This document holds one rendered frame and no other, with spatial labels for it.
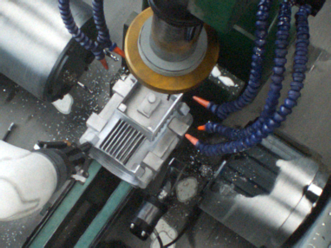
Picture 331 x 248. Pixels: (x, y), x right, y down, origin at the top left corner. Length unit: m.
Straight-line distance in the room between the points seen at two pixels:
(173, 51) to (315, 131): 0.75
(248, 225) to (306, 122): 0.50
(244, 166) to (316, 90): 0.55
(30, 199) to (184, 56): 0.39
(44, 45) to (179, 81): 0.36
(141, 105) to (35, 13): 0.31
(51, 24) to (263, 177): 0.56
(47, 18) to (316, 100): 0.80
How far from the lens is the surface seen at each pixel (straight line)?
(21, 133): 1.74
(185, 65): 1.20
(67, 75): 1.48
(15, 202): 1.02
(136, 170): 1.40
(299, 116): 1.82
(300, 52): 1.14
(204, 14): 0.99
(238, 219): 1.41
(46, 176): 1.08
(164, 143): 1.45
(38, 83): 1.46
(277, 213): 1.37
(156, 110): 1.42
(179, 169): 1.25
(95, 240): 1.54
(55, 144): 1.32
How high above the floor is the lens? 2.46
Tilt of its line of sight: 75 degrees down
